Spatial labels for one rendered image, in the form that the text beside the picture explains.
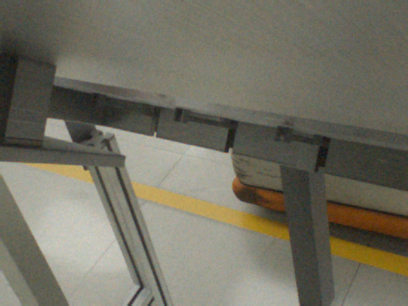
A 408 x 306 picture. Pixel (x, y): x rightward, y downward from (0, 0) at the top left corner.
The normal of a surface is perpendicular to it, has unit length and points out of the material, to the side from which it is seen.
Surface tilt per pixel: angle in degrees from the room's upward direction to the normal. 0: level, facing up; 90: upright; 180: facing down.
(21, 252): 90
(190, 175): 0
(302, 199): 90
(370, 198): 90
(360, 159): 47
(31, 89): 90
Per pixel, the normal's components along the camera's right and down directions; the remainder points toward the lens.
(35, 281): 0.85, 0.15
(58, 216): -0.22, -0.76
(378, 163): -0.54, -0.06
